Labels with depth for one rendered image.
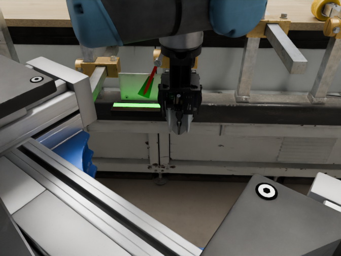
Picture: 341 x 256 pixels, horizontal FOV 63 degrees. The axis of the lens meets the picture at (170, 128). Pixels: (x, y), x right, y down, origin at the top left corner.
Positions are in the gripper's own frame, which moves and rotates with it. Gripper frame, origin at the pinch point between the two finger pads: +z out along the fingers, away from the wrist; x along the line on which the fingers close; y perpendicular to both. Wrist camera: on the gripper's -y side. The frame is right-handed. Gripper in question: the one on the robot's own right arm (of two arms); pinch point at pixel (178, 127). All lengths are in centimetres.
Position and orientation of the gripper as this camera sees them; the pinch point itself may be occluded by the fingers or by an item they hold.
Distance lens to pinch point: 62.3
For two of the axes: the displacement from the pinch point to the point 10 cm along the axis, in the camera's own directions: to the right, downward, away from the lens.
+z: 0.0, 7.9, 6.2
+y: -0.4, 6.2, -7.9
